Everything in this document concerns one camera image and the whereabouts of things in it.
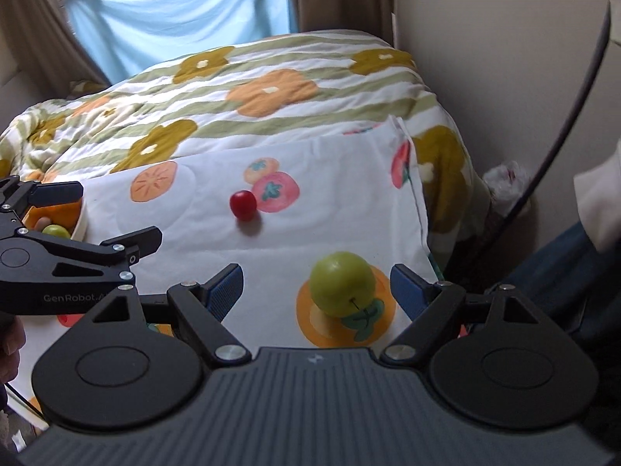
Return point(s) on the light blue cloth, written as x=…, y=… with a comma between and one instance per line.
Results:
x=194, y=14

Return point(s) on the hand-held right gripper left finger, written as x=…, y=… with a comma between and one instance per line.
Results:
x=225, y=291

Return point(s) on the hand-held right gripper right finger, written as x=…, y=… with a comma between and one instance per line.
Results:
x=407, y=291

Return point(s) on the white plastic bag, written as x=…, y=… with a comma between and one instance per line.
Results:
x=504, y=179

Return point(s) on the duck print plate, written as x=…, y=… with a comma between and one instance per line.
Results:
x=81, y=223

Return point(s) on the brown curtain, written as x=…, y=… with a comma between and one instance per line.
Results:
x=339, y=0
x=29, y=19

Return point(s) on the person's white top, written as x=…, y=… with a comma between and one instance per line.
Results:
x=599, y=204

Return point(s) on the green apple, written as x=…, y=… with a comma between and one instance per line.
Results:
x=342, y=286

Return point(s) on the small green fruit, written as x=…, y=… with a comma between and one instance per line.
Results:
x=56, y=231

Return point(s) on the small red fruit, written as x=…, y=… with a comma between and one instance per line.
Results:
x=242, y=205

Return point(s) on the person's left hand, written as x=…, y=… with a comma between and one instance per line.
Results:
x=9, y=349

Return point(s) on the floral striped blanket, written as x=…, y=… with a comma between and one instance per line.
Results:
x=291, y=121

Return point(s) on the person's blue trousers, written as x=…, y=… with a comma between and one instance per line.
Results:
x=558, y=276

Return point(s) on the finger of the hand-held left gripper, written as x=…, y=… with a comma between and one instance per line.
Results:
x=56, y=193
x=140, y=241

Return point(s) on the white persimmon print cloth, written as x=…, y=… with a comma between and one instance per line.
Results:
x=194, y=204

